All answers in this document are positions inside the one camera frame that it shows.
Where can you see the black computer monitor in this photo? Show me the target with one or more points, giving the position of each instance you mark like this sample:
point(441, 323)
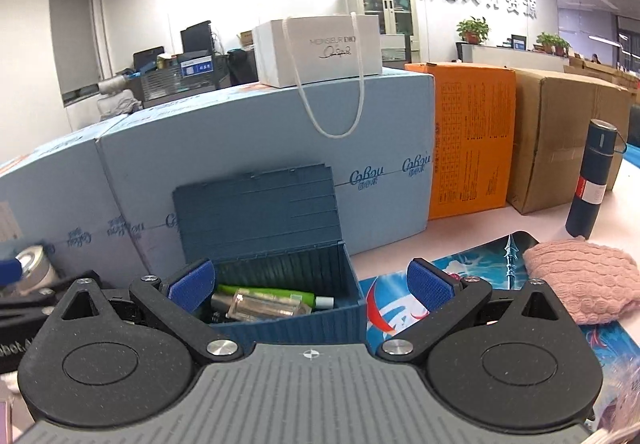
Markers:
point(196, 38)

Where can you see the pink knitted cloth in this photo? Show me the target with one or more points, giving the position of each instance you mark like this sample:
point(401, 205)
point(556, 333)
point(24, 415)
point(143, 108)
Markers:
point(580, 274)

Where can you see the large light blue carton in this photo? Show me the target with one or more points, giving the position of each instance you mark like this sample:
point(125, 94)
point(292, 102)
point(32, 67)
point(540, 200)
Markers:
point(50, 194)
point(260, 159)

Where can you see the dark blue thermos bottle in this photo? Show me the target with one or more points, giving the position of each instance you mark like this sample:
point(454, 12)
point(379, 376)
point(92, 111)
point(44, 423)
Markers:
point(592, 179)

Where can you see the potted green plant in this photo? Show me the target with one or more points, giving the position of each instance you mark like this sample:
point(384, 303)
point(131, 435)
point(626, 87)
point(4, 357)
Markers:
point(552, 44)
point(472, 30)

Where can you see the orange carton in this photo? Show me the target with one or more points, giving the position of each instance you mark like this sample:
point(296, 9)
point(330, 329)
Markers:
point(470, 134)

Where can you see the dark blue storage box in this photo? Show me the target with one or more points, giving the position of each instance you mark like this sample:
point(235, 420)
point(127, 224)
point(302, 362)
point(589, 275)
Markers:
point(280, 224)

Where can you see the silver round jar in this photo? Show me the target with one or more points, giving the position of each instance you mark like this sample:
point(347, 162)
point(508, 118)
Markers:
point(35, 266)

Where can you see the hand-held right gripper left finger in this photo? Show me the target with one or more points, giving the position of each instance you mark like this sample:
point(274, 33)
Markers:
point(192, 286)

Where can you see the grey glass-door cabinet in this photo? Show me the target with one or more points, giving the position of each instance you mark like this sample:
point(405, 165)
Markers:
point(382, 9)

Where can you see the grey plastic crate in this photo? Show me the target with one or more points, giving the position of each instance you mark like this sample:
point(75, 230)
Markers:
point(177, 83)

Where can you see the small black monitor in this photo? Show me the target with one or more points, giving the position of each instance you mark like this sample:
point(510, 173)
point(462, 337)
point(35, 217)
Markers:
point(148, 59)

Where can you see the green tube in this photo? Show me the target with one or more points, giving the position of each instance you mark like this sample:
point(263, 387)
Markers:
point(270, 295)

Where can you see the white reception counter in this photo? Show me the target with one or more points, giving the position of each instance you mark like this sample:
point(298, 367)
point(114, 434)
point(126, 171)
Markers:
point(505, 55)

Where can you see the stacked brown cardboard boxes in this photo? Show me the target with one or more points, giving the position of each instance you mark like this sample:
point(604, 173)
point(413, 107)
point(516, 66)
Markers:
point(605, 73)

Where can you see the white crumpled cloth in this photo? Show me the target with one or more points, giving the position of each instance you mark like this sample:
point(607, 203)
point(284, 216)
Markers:
point(117, 105)

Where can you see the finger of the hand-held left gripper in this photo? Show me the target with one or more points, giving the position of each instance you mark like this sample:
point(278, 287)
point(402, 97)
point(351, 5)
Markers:
point(7, 270)

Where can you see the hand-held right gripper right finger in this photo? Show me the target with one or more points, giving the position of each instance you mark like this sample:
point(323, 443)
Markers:
point(431, 286)

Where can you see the clear plastic bottle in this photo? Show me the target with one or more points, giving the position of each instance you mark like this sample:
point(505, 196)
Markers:
point(260, 306)

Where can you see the brown cardboard carton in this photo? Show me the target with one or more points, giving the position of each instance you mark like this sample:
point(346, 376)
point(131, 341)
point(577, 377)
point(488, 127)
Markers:
point(560, 134)

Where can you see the printed blue desk mat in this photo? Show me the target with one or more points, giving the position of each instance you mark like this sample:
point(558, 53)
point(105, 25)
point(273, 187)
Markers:
point(480, 249)

